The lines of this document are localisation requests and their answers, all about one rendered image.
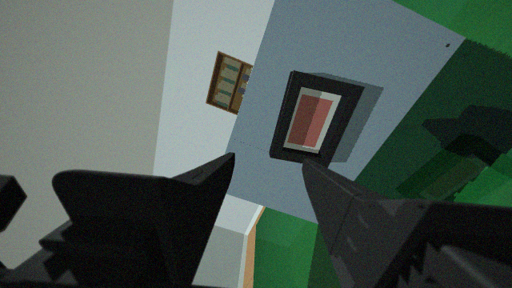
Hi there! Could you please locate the black picture frame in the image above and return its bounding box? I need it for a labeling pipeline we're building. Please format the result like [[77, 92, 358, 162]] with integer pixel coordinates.
[[269, 70, 365, 168]]

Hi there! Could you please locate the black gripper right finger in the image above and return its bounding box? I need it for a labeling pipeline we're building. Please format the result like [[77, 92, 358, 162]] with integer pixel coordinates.
[[302, 158, 512, 288]]

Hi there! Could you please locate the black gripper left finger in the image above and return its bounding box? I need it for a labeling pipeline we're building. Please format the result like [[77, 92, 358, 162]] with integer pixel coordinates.
[[52, 152, 235, 285]]

